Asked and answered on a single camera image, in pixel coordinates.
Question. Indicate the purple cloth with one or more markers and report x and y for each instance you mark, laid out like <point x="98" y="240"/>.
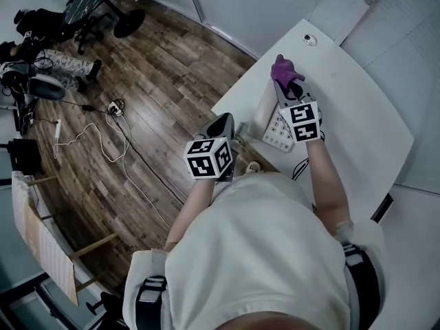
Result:
<point x="283" y="69"/>

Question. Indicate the black box cabinet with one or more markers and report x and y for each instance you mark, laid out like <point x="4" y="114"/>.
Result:
<point x="24" y="156"/>

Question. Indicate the person's right forearm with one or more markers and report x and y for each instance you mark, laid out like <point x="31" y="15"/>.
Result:
<point x="326" y="184"/>

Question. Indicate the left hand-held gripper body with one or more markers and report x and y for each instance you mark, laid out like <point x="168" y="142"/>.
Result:
<point x="206" y="160"/>

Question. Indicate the white desk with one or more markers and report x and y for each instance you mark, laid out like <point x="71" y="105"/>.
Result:
<point x="405" y="81"/>

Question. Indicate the person's shoe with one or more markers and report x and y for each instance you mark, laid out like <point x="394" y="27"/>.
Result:
<point x="253" y="167"/>

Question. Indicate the wood-framed white panel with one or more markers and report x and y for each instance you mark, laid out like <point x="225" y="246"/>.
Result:
<point x="51" y="253"/>

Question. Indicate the white desk telephone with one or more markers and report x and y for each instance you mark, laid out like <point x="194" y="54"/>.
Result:
<point x="276" y="132"/>

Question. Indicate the person's white shirt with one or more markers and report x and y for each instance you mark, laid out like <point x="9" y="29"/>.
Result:
<point x="258" y="246"/>

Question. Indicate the person's left forearm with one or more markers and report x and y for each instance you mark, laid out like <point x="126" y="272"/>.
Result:
<point x="196" y="211"/>

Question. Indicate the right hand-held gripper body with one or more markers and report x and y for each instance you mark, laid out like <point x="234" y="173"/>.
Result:
<point x="304" y="122"/>

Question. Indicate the round black table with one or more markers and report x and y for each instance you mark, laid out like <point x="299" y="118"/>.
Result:
<point x="86" y="2"/>

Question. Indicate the white power strip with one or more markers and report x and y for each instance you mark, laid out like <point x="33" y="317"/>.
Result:
<point x="57" y="129"/>

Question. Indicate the round white power socket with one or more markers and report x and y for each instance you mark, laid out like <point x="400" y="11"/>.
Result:
<point x="115" y="107"/>

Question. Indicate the white oval board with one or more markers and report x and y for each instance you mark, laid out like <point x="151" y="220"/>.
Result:
<point x="46" y="86"/>

